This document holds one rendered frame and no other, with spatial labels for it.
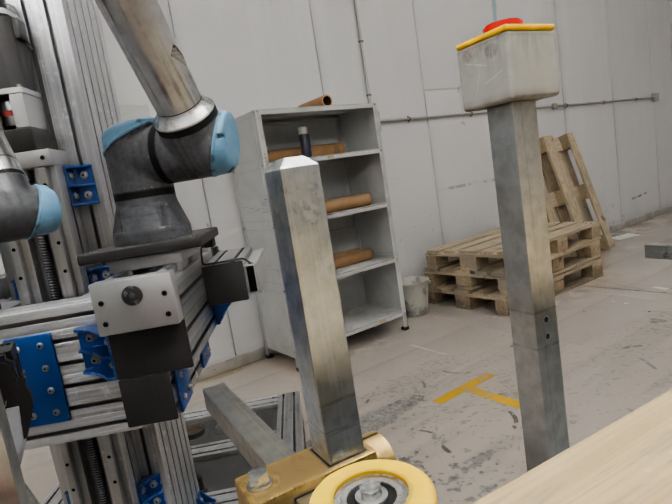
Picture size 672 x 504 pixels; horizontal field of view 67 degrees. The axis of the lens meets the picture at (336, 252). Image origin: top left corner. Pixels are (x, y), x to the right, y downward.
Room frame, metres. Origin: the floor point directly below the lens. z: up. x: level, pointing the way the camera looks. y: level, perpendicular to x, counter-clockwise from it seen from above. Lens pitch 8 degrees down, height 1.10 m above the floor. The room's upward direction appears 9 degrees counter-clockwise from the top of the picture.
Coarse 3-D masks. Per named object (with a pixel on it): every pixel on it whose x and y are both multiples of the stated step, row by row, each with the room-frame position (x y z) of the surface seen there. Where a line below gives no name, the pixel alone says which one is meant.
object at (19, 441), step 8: (8, 408) 0.56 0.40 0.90; (16, 408) 0.56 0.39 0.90; (8, 416) 0.56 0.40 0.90; (16, 416) 0.56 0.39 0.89; (16, 424) 0.56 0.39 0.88; (16, 432) 0.56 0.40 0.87; (16, 440) 0.56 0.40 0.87; (24, 440) 0.56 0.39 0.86; (16, 448) 0.56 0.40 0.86; (24, 448) 0.56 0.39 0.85
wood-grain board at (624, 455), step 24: (648, 408) 0.35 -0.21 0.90; (600, 432) 0.33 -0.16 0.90; (624, 432) 0.33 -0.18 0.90; (648, 432) 0.32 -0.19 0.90; (576, 456) 0.31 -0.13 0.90; (600, 456) 0.30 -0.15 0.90; (624, 456) 0.30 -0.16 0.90; (648, 456) 0.30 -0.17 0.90; (528, 480) 0.29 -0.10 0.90; (552, 480) 0.29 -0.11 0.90; (576, 480) 0.28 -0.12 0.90; (600, 480) 0.28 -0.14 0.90; (624, 480) 0.28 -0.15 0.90; (648, 480) 0.27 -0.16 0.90
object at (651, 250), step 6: (648, 246) 1.11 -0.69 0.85; (654, 246) 1.10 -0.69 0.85; (660, 246) 1.08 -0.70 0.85; (666, 246) 1.07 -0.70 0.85; (648, 252) 1.11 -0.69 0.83; (654, 252) 1.10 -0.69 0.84; (660, 252) 1.08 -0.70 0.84; (666, 252) 1.07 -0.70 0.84; (654, 258) 1.10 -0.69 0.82; (660, 258) 1.09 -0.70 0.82; (666, 258) 1.07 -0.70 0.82
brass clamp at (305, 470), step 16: (368, 432) 0.45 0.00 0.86; (368, 448) 0.42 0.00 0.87; (384, 448) 0.43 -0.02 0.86; (272, 464) 0.42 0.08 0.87; (288, 464) 0.42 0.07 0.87; (304, 464) 0.41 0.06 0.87; (320, 464) 0.41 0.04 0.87; (336, 464) 0.40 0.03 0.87; (240, 480) 0.40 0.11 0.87; (272, 480) 0.40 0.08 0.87; (288, 480) 0.39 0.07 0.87; (304, 480) 0.39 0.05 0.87; (320, 480) 0.39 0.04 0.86; (240, 496) 0.40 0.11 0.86; (256, 496) 0.38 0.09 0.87; (272, 496) 0.37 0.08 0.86; (288, 496) 0.38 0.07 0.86
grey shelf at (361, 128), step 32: (256, 128) 2.95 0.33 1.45; (288, 128) 3.55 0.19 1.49; (320, 128) 3.69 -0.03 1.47; (352, 128) 3.67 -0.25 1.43; (256, 160) 3.00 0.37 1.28; (320, 160) 3.15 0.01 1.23; (352, 160) 3.72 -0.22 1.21; (384, 160) 3.43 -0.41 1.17; (256, 192) 3.06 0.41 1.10; (352, 192) 3.76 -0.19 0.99; (384, 192) 3.47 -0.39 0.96; (256, 224) 3.13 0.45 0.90; (352, 224) 3.78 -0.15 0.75; (384, 224) 3.51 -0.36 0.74; (384, 256) 3.54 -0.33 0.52; (352, 288) 3.73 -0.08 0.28; (384, 288) 3.59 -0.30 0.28; (288, 320) 2.96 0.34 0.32; (352, 320) 3.39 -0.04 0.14; (384, 320) 3.32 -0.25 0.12; (288, 352) 3.02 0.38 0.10
